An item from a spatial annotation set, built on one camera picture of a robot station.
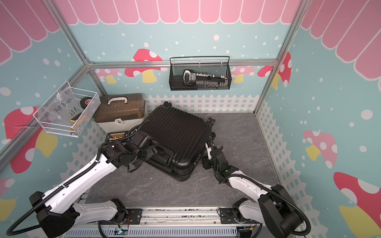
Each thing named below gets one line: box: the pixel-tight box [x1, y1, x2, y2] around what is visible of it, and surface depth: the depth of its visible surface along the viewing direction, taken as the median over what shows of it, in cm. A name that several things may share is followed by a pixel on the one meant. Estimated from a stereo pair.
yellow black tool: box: [70, 112, 83, 122], surface depth 66 cm
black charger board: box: [105, 131, 128, 141], surface depth 107 cm
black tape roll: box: [79, 96, 94, 110], surface depth 81 cm
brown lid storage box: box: [94, 93, 149, 133], surface depth 102 cm
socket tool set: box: [182, 69, 229, 89], surface depth 91 cm
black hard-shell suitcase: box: [136, 101, 217, 182], surface depth 79 cm
